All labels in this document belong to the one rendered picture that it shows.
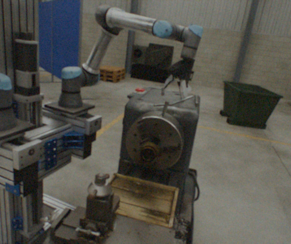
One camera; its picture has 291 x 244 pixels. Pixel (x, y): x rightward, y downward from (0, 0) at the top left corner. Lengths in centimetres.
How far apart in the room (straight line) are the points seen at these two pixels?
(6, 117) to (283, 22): 1100
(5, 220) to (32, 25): 117
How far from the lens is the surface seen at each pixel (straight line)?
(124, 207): 117
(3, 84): 118
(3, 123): 121
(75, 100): 154
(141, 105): 146
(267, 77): 1143
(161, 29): 117
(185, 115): 142
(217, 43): 1114
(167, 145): 127
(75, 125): 156
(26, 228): 182
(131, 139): 135
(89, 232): 88
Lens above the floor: 161
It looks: 19 degrees down
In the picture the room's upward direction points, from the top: 8 degrees clockwise
